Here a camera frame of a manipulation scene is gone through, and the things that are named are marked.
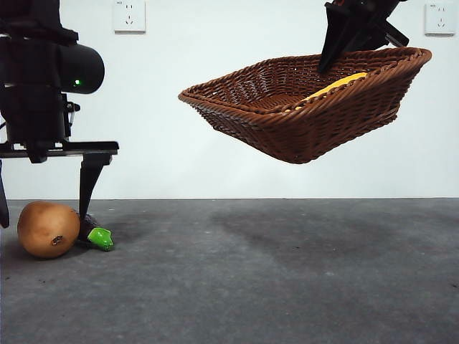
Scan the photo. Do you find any yellow corn cob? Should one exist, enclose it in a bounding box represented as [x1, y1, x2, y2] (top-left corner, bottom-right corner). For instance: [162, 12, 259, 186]
[293, 72, 369, 110]

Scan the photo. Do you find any brown potato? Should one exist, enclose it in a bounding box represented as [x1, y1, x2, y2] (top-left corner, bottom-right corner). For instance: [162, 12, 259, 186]
[16, 201, 80, 259]

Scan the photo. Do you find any purple eggplant with green stem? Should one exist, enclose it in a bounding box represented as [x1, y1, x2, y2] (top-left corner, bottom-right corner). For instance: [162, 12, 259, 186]
[75, 213, 115, 253]

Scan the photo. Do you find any brown wicker basket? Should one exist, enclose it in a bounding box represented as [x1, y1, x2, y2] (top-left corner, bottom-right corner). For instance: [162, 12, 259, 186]
[178, 46, 433, 165]

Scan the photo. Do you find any white wall socket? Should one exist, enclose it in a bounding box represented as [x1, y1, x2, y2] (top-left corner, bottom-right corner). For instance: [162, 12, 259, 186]
[425, 3, 456, 37]
[114, 1, 147, 35]

